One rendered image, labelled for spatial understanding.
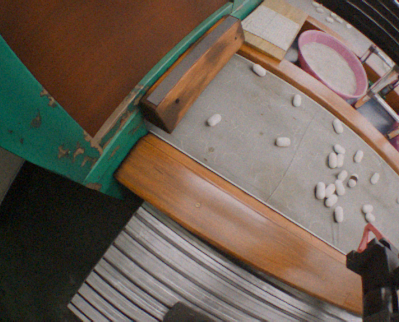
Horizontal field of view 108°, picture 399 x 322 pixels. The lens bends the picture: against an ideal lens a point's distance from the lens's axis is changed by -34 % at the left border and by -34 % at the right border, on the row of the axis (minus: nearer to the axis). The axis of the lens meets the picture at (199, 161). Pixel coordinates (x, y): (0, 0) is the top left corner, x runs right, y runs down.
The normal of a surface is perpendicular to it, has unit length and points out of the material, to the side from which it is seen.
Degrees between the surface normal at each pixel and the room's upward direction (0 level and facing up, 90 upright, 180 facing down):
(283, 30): 0
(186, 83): 67
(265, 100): 0
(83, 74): 90
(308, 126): 0
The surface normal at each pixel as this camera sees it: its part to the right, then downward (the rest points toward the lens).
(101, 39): 0.84, 0.53
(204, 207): 0.04, -0.27
